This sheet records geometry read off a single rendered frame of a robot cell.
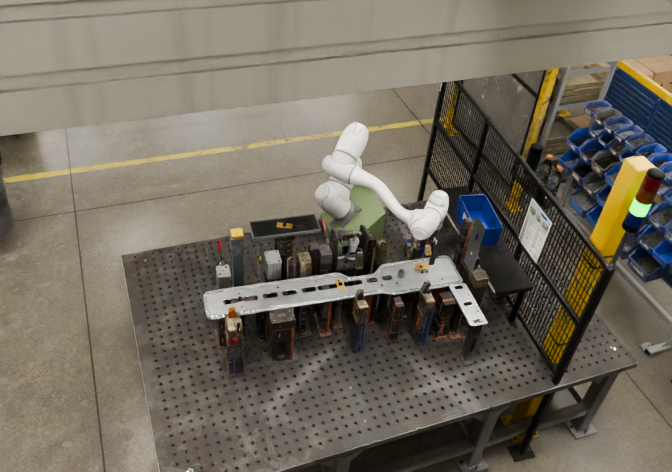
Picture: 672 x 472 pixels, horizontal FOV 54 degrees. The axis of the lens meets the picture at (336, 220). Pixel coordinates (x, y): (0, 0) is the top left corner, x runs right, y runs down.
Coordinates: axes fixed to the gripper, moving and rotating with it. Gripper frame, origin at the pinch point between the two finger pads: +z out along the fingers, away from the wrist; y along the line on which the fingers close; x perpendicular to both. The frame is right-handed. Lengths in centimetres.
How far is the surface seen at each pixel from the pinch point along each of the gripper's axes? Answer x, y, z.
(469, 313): 13.0, 33.0, 13.6
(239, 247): -95, -30, 5
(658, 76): 286, -180, 15
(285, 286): -76, -4, 13
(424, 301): -8.6, 23.0, 10.4
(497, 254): 45.5, -2.2, 10.9
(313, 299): -63, 7, 13
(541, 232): 54, 15, -20
